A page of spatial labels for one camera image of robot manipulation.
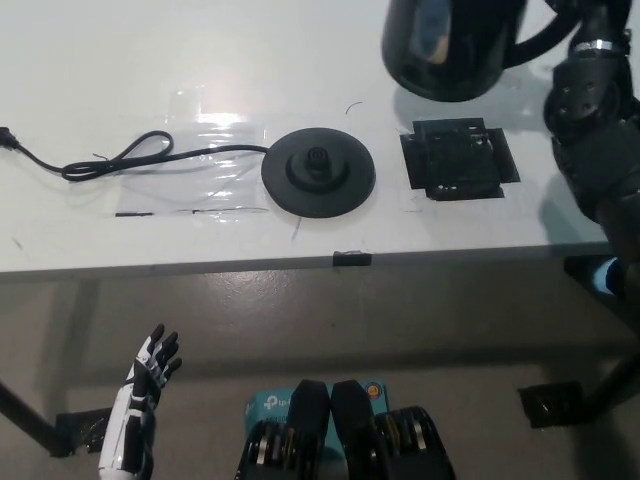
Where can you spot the small black tape strip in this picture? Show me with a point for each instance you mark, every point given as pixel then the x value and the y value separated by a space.
pixel 352 258

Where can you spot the black floor tape patch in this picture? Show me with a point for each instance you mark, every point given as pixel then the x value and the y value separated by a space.
pixel 550 405
pixel 82 430

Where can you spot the clear plastic tape sheet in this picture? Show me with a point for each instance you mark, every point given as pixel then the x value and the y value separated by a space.
pixel 210 170

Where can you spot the black tape square patch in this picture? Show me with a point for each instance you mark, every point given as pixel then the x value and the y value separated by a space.
pixel 455 160

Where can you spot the teal tp-link box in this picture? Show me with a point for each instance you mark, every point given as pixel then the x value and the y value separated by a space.
pixel 270 402

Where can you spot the black electric kettle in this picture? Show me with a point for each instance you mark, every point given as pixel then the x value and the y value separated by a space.
pixel 440 60

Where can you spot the black slanted table leg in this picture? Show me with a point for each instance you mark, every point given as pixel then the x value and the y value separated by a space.
pixel 27 415
pixel 615 385

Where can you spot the black round kettle base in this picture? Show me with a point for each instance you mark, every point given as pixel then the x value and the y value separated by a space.
pixel 320 175

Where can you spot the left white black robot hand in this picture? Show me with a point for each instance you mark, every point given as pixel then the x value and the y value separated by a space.
pixel 127 425

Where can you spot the blue round object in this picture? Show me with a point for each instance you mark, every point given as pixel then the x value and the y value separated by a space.
pixel 605 275

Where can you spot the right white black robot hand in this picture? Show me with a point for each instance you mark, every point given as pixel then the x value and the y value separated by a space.
pixel 600 22

